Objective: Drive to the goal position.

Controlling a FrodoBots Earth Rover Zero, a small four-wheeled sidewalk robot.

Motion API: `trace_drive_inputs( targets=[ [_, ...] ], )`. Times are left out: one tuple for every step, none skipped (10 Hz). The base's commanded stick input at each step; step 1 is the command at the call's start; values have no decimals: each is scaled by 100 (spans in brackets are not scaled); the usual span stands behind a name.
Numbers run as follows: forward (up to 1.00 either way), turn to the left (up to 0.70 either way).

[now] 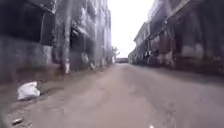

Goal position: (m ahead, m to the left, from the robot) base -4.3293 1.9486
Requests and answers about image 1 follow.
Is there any long dark building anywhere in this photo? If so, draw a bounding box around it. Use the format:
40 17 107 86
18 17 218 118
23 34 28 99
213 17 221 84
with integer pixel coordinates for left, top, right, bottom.
127 0 224 76

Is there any grey concrete building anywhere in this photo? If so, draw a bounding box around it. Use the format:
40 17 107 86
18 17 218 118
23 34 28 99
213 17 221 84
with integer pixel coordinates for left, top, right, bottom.
0 0 113 79

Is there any small dark debris piece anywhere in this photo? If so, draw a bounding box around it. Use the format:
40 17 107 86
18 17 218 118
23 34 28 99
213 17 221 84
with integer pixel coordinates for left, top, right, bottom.
11 117 24 126

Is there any grey utility pole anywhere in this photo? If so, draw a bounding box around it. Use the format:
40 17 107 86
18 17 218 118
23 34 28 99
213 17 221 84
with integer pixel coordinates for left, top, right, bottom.
61 0 73 75

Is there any white plastic bag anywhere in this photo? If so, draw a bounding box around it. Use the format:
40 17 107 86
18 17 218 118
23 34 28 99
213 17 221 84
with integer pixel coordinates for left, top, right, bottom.
16 81 42 101

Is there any bare tree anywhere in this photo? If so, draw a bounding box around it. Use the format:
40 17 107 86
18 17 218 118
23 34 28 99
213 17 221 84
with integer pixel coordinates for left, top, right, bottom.
112 46 121 64

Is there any rubble strewn dirt verge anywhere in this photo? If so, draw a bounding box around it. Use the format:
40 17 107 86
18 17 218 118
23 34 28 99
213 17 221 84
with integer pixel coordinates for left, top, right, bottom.
0 64 113 113

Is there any brown dirt road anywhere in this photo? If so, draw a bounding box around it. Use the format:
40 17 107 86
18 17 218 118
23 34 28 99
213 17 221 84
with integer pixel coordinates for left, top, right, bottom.
3 62 224 128

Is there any low distant building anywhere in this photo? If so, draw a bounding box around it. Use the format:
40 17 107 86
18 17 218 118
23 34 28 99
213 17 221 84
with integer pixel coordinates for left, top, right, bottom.
115 57 130 64

